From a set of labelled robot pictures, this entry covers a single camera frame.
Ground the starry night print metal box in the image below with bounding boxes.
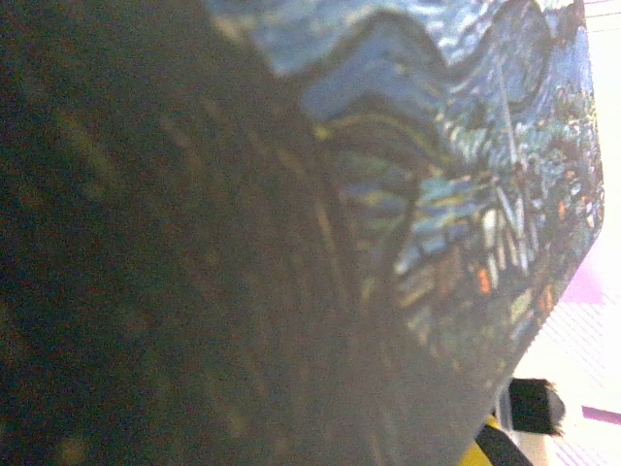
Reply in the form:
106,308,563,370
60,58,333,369
0,0,606,466

